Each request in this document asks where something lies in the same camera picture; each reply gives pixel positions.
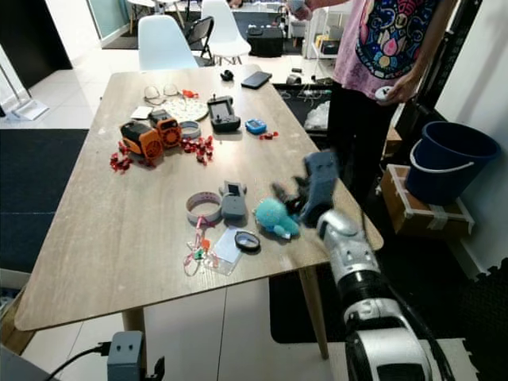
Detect teal plush keychain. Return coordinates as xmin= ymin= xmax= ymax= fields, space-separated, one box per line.
xmin=253 ymin=198 xmax=302 ymax=241

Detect small grey device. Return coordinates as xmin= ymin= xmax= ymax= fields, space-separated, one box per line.
xmin=220 ymin=181 xmax=248 ymax=221

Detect wooden table leg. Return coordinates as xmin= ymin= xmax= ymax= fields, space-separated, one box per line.
xmin=298 ymin=266 xmax=331 ymax=360
xmin=121 ymin=308 xmax=148 ymax=333

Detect small blue device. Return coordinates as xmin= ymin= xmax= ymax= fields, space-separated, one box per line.
xmin=244 ymin=118 xmax=268 ymax=136

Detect clear plastic card sleeve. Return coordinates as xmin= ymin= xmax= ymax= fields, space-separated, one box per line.
xmin=207 ymin=228 xmax=248 ymax=277

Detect clear plastic bag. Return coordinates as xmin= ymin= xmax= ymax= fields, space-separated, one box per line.
xmin=303 ymin=101 xmax=333 ymax=133

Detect white tape roll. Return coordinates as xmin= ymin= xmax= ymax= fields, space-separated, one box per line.
xmin=187 ymin=191 xmax=225 ymax=226

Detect pile of red clips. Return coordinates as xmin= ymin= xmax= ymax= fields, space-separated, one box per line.
xmin=110 ymin=151 xmax=137 ymax=175
xmin=179 ymin=135 xmax=216 ymax=166

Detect black handheld controller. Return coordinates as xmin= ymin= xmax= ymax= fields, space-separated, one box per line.
xmin=206 ymin=95 xmax=243 ymax=134

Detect round grey tin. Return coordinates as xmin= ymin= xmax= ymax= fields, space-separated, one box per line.
xmin=179 ymin=121 xmax=203 ymax=141

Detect black smartphone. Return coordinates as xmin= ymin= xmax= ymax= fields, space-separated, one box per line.
xmin=241 ymin=71 xmax=274 ymax=90

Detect round white perforated mat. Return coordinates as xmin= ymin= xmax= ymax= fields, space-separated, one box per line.
xmin=159 ymin=96 xmax=210 ymax=123

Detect orange and black device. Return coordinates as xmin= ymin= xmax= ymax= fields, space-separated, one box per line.
xmin=121 ymin=121 xmax=165 ymax=163
xmin=149 ymin=110 xmax=183 ymax=150

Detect black equipment case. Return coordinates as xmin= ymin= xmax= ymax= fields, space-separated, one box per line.
xmin=246 ymin=24 xmax=286 ymax=59

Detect light wooden table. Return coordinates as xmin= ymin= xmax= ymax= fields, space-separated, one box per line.
xmin=14 ymin=63 xmax=384 ymax=333

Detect brown cardboard box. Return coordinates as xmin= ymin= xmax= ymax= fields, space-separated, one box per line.
xmin=0 ymin=290 xmax=24 ymax=355

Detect white plastic chair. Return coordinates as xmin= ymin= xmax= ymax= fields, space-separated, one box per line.
xmin=137 ymin=14 xmax=197 ymax=73
xmin=198 ymin=0 xmax=248 ymax=67

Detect person in pink printed shirt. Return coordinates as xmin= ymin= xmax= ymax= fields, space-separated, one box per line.
xmin=286 ymin=0 xmax=458 ymax=201

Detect dark floor rug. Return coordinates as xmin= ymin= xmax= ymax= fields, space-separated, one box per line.
xmin=0 ymin=127 xmax=101 ymax=275

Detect white floor stand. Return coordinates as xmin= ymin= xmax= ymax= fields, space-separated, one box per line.
xmin=0 ymin=63 xmax=53 ymax=122

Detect black cabinet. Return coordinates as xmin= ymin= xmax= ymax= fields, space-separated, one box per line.
xmin=0 ymin=0 xmax=73 ymax=69

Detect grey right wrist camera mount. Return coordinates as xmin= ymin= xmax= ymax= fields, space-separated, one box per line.
xmin=302 ymin=149 xmax=341 ymax=228

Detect navy bucket with white handle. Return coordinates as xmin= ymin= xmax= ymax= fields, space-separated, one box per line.
xmin=405 ymin=121 xmax=503 ymax=208

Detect thin frame eyeglasses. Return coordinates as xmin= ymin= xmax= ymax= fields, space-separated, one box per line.
xmin=143 ymin=83 xmax=180 ymax=106

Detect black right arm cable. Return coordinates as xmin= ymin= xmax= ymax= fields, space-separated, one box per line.
xmin=393 ymin=292 xmax=460 ymax=381

